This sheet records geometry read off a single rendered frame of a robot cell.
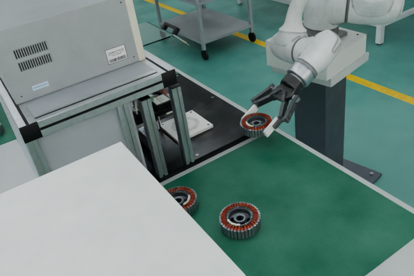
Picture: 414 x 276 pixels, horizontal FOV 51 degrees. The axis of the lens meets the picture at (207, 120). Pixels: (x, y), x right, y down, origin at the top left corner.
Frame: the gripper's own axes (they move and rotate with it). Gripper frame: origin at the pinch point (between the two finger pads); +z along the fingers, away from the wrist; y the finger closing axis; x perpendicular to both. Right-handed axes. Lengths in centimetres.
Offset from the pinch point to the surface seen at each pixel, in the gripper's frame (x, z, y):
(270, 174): -2.2, 11.0, -16.4
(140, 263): 65, 38, -63
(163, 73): 39.6, 11.5, 2.1
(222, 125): -2.2, 7.1, 14.8
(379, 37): -179, -168, 130
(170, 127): 6.3, 20.1, 25.8
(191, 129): 3.8, 15.4, 19.4
